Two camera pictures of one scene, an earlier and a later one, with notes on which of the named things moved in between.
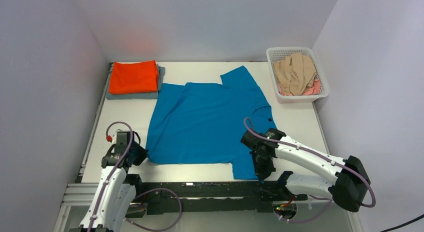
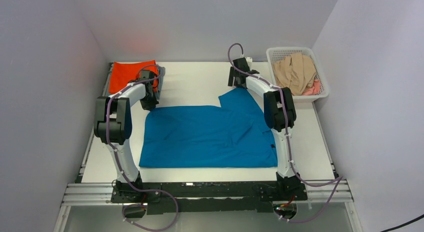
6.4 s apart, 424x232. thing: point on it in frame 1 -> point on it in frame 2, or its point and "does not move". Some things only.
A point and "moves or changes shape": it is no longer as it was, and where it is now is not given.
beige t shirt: [295, 72] does not move
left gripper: [142, 154] -> [149, 106]
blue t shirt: [205, 123] moves or changes shape
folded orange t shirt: [133, 77] does not move
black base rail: [214, 198] does not move
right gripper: [262, 172] -> [236, 82]
